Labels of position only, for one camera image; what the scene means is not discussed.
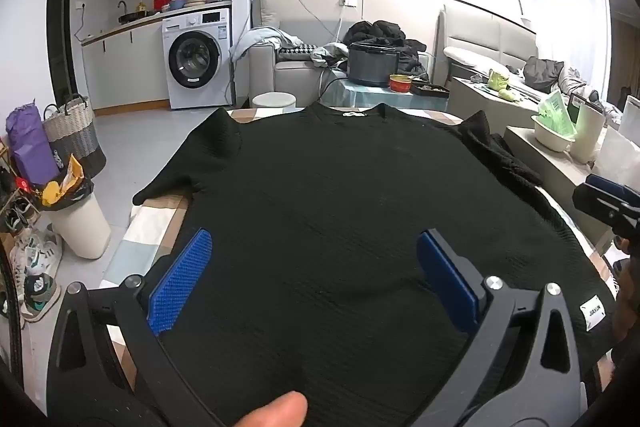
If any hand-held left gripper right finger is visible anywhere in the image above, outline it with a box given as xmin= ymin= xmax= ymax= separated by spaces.
xmin=400 ymin=228 xmax=588 ymax=427

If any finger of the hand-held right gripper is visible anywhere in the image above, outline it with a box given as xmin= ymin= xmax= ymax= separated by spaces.
xmin=573 ymin=174 xmax=640 ymax=230

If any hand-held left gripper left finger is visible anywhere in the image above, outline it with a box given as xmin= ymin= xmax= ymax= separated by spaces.
xmin=46 ymin=228 xmax=236 ymax=427

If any black knit sweater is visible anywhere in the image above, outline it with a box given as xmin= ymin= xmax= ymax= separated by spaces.
xmin=132 ymin=103 xmax=621 ymax=427

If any pile of black clothes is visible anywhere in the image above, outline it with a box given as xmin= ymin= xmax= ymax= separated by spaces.
xmin=342 ymin=20 xmax=431 ymax=75

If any person's left hand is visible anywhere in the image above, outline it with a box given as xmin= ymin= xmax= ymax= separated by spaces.
xmin=235 ymin=391 xmax=309 ymax=427

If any white plastic bag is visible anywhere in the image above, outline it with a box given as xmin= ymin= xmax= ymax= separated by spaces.
xmin=592 ymin=96 xmax=640 ymax=180

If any checked blanket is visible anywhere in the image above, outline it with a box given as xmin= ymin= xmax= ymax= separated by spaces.
xmin=97 ymin=106 xmax=621 ymax=378

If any beige side cabinet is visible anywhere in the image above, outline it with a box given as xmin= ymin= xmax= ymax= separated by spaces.
xmin=502 ymin=124 xmax=616 ymax=248

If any white jug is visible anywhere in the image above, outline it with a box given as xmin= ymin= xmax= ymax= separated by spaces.
xmin=569 ymin=97 xmax=608 ymax=165

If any white plastic basin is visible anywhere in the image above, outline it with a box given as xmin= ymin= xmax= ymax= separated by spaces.
xmin=531 ymin=114 xmax=578 ymax=152

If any white trash bin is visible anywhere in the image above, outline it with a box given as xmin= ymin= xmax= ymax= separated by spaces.
xmin=47 ymin=192 xmax=112 ymax=260

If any grey jacket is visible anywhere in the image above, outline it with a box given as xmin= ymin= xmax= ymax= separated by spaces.
xmin=522 ymin=57 xmax=606 ymax=108

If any white green sneaker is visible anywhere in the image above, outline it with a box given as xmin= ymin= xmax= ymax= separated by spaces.
xmin=10 ymin=232 xmax=63 ymax=288
xmin=20 ymin=274 xmax=62 ymax=323

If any yellow bag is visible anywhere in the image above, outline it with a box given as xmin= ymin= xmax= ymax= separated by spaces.
xmin=41 ymin=154 xmax=85 ymax=208

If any beige low table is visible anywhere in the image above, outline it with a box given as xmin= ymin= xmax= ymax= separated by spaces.
xmin=447 ymin=77 xmax=541 ymax=125

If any green toy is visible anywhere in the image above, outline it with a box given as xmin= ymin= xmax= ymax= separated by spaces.
xmin=487 ymin=69 xmax=518 ymax=102

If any woven basket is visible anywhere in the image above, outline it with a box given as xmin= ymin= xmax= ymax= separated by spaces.
xmin=41 ymin=93 xmax=107 ymax=178

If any black tray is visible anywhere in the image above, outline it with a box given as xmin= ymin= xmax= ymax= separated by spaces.
xmin=410 ymin=83 xmax=451 ymax=98

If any wooden shoe rack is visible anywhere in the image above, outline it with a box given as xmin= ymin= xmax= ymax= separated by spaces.
xmin=0 ymin=137 xmax=31 ymax=238

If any white round stool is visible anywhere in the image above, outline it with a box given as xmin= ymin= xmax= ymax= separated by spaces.
xmin=252 ymin=92 xmax=297 ymax=110

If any purple bag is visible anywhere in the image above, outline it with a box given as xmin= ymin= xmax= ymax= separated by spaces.
xmin=6 ymin=99 xmax=60 ymax=188

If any glass table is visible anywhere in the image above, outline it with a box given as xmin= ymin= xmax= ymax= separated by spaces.
xmin=320 ymin=74 xmax=451 ymax=112

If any beige bed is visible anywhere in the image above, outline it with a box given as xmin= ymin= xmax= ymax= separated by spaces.
xmin=437 ymin=4 xmax=621 ymax=118

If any white kitchen base cabinet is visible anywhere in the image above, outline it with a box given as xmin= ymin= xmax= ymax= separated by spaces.
xmin=81 ymin=21 xmax=168 ymax=112

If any white washing machine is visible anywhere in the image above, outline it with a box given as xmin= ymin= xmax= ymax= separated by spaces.
xmin=161 ymin=8 xmax=234 ymax=110

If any grey sofa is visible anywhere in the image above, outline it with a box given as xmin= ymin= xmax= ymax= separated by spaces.
xmin=249 ymin=0 xmax=431 ymax=108

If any light grey blanket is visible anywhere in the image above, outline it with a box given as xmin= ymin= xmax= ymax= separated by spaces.
xmin=230 ymin=27 xmax=321 ymax=62

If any dark door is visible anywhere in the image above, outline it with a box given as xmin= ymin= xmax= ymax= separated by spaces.
xmin=46 ymin=0 xmax=78 ymax=108

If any black cable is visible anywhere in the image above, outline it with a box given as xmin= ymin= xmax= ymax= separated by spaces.
xmin=0 ymin=237 xmax=26 ymax=373

